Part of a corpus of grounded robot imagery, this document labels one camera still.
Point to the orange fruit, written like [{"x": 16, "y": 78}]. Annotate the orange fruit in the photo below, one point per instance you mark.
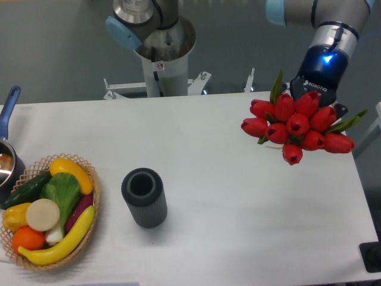
[{"x": 28, "y": 238}]

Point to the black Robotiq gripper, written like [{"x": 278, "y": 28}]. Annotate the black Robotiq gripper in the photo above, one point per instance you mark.
[{"x": 320, "y": 71}]

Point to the white metal frame right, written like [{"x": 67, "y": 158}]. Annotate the white metal frame right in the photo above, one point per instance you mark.
[{"x": 372, "y": 132}]

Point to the black device at table edge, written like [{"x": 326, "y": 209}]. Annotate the black device at table edge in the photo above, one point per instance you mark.
[{"x": 370, "y": 253}]

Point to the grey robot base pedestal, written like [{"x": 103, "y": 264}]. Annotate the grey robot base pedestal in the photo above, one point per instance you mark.
[{"x": 164, "y": 55}]

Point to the yellow banana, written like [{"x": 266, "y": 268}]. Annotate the yellow banana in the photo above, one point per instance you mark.
[{"x": 66, "y": 246}]

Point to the green lettuce bok choy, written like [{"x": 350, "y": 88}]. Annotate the green lettuce bok choy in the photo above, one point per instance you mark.
[{"x": 64, "y": 190}]

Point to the beige round disc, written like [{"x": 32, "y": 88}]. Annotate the beige round disc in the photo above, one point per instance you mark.
[{"x": 42, "y": 215}]

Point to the white metal base bracket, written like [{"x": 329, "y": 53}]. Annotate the white metal base bracket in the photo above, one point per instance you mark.
[{"x": 197, "y": 86}]

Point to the red tulip bouquet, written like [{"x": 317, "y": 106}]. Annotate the red tulip bouquet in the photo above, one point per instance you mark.
[{"x": 298, "y": 125}]

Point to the purple eggplant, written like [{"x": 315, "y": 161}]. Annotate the purple eggplant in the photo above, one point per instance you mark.
[{"x": 82, "y": 204}]

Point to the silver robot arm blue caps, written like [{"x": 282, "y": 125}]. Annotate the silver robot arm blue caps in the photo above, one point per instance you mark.
[{"x": 338, "y": 24}]

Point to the woven wicker basket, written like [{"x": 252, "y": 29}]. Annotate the woven wicker basket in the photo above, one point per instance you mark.
[{"x": 33, "y": 170}]

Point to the blue handled steel saucepan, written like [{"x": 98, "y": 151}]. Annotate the blue handled steel saucepan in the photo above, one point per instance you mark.
[{"x": 12, "y": 167}]

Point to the green cucumber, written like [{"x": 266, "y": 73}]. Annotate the green cucumber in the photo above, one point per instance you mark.
[{"x": 27, "y": 192}]

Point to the dark grey ribbed vase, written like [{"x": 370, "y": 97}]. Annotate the dark grey ribbed vase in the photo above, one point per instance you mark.
[{"x": 143, "y": 192}]

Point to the yellow bell pepper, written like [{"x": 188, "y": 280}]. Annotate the yellow bell pepper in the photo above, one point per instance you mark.
[{"x": 14, "y": 217}]

